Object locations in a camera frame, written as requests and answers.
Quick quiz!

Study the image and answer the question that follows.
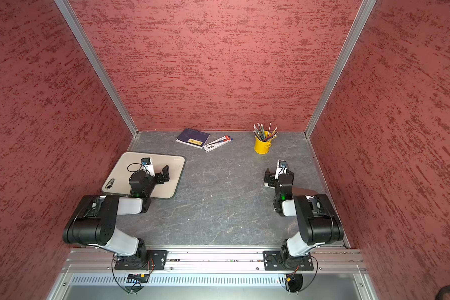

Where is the beige cutting board green rim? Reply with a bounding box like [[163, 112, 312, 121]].
[[101, 152, 186, 200]]

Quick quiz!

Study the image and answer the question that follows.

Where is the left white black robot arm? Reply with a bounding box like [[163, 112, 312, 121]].
[[62, 165, 170, 269]]

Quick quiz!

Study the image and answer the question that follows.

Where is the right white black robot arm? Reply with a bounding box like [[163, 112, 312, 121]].
[[264, 169, 345, 269]]

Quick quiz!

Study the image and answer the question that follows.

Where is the yellow metal cup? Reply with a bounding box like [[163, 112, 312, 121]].
[[254, 131, 276, 155]]

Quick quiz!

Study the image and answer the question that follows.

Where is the dark blue notebook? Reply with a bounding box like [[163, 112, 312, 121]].
[[176, 128, 210, 148]]

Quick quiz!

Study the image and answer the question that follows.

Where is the coloured pencils bunch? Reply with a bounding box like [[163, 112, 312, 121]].
[[253, 123, 278, 142]]

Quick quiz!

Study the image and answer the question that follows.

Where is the white red pen package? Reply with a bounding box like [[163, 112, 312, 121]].
[[202, 135, 233, 153]]

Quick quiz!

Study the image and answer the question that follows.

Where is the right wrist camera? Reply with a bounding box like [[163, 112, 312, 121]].
[[277, 160, 288, 170]]

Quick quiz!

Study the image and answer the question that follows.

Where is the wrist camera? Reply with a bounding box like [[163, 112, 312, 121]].
[[141, 157, 155, 177], [277, 160, 288, 170]]

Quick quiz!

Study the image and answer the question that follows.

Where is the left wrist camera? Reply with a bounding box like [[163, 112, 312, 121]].
[[141, 157, 155, 177]]

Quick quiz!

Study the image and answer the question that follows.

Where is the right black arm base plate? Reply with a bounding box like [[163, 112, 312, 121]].
[[263, 251, 315, 271]]

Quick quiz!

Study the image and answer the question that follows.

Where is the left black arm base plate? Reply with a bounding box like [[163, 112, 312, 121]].
[[114, 250, 168, 271]]

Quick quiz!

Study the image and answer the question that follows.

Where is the aluminium front rail frame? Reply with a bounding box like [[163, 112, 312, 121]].
[[48, 246, 378, 300]]

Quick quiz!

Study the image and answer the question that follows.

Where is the left aluminium corner post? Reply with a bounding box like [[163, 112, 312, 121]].
[[54, 0, 140, 138]]

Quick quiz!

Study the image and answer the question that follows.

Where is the aluminium corner post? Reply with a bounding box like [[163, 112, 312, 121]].
[[304, 0, 376, 139], [54, 0, 140, 138]]

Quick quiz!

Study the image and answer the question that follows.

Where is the right aluminium corner post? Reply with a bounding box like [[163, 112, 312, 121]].
[[304, 0, 376, 139]]

